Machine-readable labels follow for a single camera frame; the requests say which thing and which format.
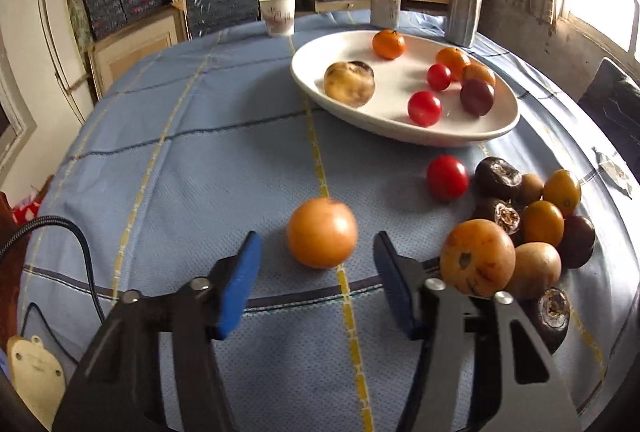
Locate white drink can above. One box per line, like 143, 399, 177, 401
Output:
370, 0, 402, 27

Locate dark quilted cloth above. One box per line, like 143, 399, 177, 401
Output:
578, 57, 640, 150

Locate brown fuzzy cloth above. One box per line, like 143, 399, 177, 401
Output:
0, 189, 31, 273

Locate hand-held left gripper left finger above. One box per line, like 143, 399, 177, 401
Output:
52, 231, 263, 432

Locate green marbled panel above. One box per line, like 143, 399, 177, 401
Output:
61, 0, 96, 58

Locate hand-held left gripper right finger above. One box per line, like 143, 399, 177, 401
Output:
374, 231, 583, 432

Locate white framed window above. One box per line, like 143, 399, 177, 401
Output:
0, 45, 38, 185

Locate red cloth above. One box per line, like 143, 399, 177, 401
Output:
11, 199, 46, 228

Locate silver metal bottle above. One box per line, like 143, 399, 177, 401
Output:
444, 0, 484, 48

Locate cream power strip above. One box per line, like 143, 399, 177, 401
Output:
7, 335, 67, 431

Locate orange tangerine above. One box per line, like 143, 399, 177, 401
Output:
435, 47, 472, 76
372, 29, 406, 60

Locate spotted tan round fruit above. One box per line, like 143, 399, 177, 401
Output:
286, 198, 359, 269
323, 61, 376, 109

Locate red cherry tomato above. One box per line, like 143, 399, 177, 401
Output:
426, 155, 470, 202
407, 91, 444, 128
427, 64, 452, 92

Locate stacks of blue patterned boxes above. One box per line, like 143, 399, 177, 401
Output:
82, 0, 376, 40

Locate white oval plate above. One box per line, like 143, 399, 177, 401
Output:
290, 30, 521, 148

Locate large spotted orange fruit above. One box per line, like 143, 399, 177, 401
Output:
440, 219, 517, 299

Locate purple passion fruit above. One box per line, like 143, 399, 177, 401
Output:
459, 79, 496, 117
556, 215, 597, 269

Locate black cable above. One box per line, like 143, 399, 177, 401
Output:
0, 216, 110, 320

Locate white printed paper cup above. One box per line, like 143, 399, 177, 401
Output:
258, 0, 297, 37

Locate dark brown mangosteen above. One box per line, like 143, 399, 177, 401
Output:
474, 156, 524, 202
520, 287, 572, 355
472, 197, 523, 247

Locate smooth yellow-orange fruit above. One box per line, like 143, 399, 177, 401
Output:
520, 200, 565, 248
542, 169, 582, 218

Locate wooden picture frame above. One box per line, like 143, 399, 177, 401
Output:
89, 5, 190, 99

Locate white leaning board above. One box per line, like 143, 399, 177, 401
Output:
36, 0, 98, 125

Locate blue checked tablecloth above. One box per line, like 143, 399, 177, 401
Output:
17, 10, 640, 432

